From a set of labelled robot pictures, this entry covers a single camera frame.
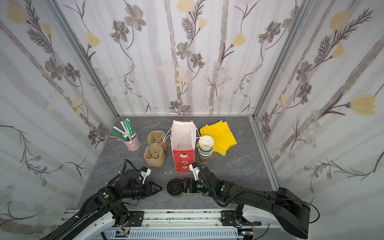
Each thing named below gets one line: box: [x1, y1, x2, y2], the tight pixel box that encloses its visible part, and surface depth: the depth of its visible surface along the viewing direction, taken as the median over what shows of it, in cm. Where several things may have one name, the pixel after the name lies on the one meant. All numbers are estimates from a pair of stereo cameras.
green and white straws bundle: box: [111, 118, 136, 141], surface depth 96 cm
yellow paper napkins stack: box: [196, 120, 237, 156], surface depth 107 cm
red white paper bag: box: [163, 119, 197, 173], surface depth 83 cm
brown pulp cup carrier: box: [144, 130, 168, 167], surface depth 90 cm
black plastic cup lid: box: [167, 178, 183, 196], surface depth 74 cm
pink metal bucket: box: [123, 131, 142, 152], surface depth 96 cm
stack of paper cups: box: [198, 135, 215, 163], surface depth 85 cm
